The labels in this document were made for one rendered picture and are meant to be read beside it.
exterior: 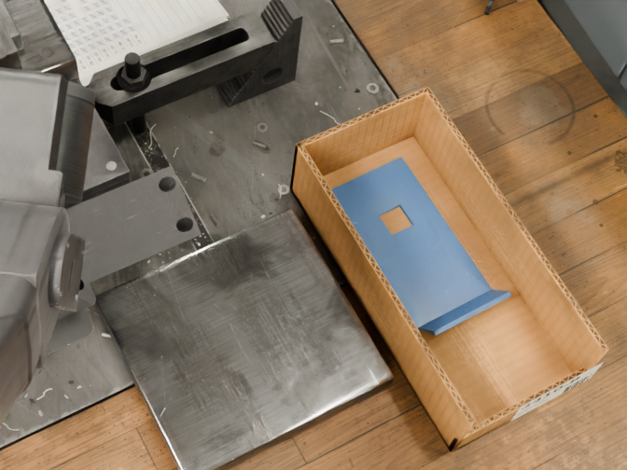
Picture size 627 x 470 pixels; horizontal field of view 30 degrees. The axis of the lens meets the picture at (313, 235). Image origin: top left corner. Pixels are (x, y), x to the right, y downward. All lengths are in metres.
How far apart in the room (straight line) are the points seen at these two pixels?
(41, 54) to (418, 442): 0.39
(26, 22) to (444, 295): 0.38
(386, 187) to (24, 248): 0.49
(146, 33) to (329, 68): 0.16
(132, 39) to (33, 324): 0.50
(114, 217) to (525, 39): 0.52
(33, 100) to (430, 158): 0.46
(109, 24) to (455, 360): 0.39
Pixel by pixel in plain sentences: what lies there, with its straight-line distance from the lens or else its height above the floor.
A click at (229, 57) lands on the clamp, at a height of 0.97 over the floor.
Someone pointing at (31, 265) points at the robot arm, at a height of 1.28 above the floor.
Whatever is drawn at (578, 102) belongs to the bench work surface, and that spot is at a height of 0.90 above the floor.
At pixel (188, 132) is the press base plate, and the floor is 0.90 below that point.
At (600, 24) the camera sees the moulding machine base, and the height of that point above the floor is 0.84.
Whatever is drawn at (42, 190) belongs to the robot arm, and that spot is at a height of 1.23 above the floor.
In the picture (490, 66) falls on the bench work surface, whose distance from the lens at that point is 1.05.
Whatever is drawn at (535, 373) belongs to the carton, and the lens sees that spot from 0.91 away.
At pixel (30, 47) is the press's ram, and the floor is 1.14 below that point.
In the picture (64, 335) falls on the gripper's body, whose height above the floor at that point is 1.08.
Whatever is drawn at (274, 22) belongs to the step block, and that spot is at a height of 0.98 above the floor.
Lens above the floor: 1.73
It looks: 63 degrees down
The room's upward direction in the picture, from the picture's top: 10 degrees clockwise
